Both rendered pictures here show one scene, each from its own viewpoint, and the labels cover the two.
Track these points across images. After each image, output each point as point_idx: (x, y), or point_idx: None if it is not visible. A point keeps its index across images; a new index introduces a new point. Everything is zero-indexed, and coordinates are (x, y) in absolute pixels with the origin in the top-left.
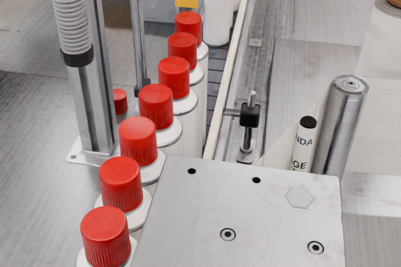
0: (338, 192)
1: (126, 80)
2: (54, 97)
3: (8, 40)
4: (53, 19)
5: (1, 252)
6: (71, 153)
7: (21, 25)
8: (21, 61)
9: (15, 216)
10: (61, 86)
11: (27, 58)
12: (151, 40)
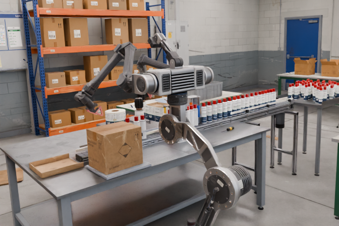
0: None
1: (163, 146)
2: (179, 147)
3: (177, 157)
4: (162, 158)
5: None
6: (184, 140)
7: (170, 159)
8: (179, 153)
9: None
10: (176, 148)
11: (177, 153)
12: (148, 150)
